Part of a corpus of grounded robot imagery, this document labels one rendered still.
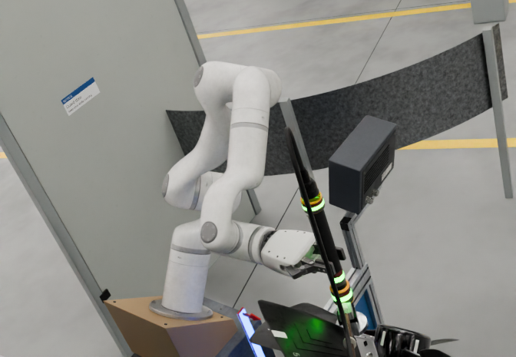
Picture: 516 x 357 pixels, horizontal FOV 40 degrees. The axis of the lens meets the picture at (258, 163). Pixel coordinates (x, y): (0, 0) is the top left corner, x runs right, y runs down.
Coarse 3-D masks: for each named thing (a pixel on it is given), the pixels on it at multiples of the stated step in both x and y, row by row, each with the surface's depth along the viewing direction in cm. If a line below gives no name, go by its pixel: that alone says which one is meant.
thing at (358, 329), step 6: (348, 306) 146; (348, 312) 145; (354, 312) 147; (360, 312) 156; (354, 318) 146; (360, 318) 154; (366, 318) 155; (336, 324) 155; (354, 324) 149; (360, 324) 153; (366, 324) 153; (354, 330) 150; (360, 330) 151
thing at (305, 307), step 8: (296, 304) 181; (304, 304) 180; (312, 304) 180; (312, 312) 174; (320, 312) 173; (328, 312) 172; (328, 320) 169; (336, 320) 168; (264, 328) 170; (256, 336) 167; (264, 336) 167; (272, 336) 167; (256, 344) 165; (264, 344) 165; (272, 344) 165
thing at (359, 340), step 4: (356, 336) 149; (356, 340) 148; (360, 340) 149; (364, 340) 150; (368, 340) 151; (360, 344) 148; (368, 344) 150; (372, 344) 151; (360, 348) 148; (364, 348) 148; (368, 348) 149; (372, 348) 150; (360, 352) 147; (364, 352) 147; (368, 352) 148; (372, 352) 149; (376, 352) 150; (364, 356) 147; (372, 356) 148; (376, 356) 149
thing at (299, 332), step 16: (272, 304) 144; (272, 320) 138; (288, 320) 140; (304, 320) 143; (320, 320) 146; (288, 336) 136; (304, 336) 138; (320, 336) 141; (336, 336) 144; (352, 336) 148; (288, 352) 131; (304, 352) 134; (320, 352) 138; (336, 352) 141
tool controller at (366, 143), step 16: (368, 128) 223; (384, 128) 222; (352, 144) 218; (368, 144) 217; (384, 144) 219; (336, 160) 212; (352, 160) 212; (368, 160) 212; (384, 160) 224; (336, 176) 215; (352, 176) 211; (368, 176) 214; (384, 176) 229; (336, 192) 220; (352, 192) 216; (368, 192) 220; (352, 208) 220
